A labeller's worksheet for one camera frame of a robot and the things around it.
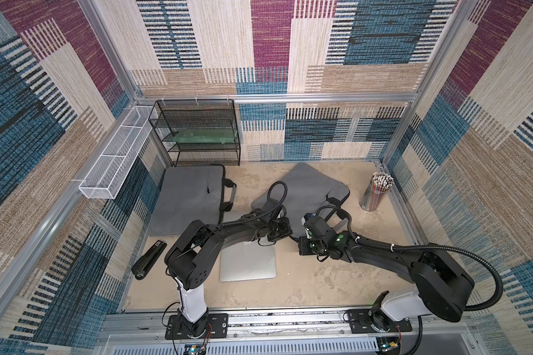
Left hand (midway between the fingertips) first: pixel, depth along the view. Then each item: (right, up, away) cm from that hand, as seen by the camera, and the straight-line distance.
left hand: (296, 232), depth 90 cm
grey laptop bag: (+5, +16, +16) cm, 23 cm away
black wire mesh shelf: (-56, +50, +12) cm, 76 cm away
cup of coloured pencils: (+34, +20, -1) cm, 39 cm away
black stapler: (-58, -11, -5) cm, 59 cm away
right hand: (+2, -6, -2) cm, 6 cm away
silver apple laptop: (-19, -11, -1) cm, 22 cm away
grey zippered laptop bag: (-49, +15, +16) cm, 54 cm away
